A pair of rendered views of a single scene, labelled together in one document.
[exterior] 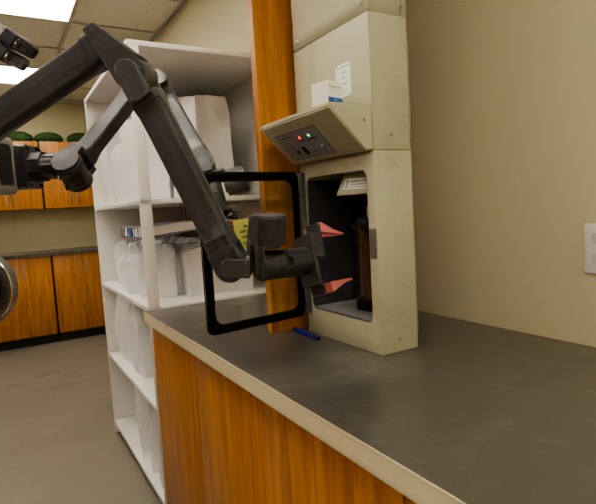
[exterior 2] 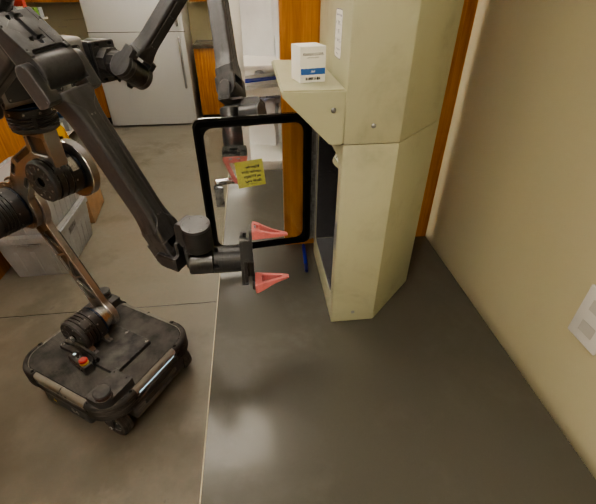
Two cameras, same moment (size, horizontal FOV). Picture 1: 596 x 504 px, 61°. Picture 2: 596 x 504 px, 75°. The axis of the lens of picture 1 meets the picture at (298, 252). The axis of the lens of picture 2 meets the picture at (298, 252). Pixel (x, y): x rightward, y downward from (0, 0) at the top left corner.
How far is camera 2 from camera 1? 0.70 m
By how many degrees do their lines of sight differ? 38
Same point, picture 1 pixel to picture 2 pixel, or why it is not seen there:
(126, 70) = (25, 78)
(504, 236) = (520, 235)
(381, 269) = (338, 259)
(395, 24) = not seen: outside the picture
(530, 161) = (579, 172)
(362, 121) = (330, 112)
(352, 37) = not seen: outside the picture
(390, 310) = (344, 291)
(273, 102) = (299, 20)
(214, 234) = (147, 231)
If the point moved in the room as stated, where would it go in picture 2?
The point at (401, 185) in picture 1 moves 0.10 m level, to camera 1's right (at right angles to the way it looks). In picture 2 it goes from (378, 182) to (428, 191)
